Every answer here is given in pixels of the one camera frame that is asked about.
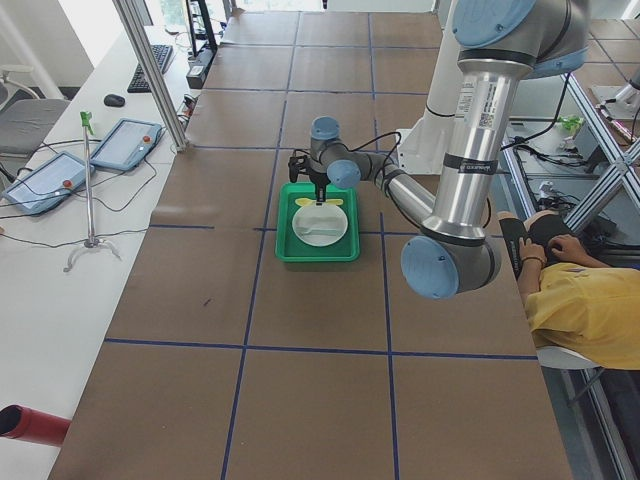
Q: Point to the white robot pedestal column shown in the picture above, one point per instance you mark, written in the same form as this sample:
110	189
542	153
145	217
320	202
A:
422	148

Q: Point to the blue teach pendant tablet near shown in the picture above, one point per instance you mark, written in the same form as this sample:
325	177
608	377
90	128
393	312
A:
48	185

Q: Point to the red cylinder tube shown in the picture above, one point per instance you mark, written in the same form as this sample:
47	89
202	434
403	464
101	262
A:
29	425

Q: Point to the aluminium frame post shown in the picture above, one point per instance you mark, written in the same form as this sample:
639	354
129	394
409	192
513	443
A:
136	33

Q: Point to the yellow plastic spoon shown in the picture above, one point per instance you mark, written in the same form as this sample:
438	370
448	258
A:
304	201

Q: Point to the light blue plastic spoon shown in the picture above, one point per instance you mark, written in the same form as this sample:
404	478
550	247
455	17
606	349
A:
319	231

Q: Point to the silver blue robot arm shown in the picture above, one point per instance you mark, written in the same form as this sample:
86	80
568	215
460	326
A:
488	48

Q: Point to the person in yellow shirt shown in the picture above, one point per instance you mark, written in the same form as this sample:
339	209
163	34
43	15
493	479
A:
571	299

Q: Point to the green plastic tray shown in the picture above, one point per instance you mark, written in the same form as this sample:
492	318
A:
291	249

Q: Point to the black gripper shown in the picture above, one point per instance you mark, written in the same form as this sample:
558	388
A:
318	178

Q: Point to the white round plate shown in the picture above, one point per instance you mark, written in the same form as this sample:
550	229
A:
320	225

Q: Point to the black computer mouse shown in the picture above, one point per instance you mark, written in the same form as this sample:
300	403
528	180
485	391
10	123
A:
113	100

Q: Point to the blue teach pendant tablet far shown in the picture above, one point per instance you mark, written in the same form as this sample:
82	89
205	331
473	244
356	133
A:
126	145

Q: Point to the grey office chair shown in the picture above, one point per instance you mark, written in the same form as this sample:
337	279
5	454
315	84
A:
26	123

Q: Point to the blue teach pendant tablet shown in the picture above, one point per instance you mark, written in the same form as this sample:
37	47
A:
126	145
48	185

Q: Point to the metal stand with green clip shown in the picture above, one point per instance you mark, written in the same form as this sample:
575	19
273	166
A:
92	243

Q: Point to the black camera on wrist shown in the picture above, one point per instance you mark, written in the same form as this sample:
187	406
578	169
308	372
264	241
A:
298	164

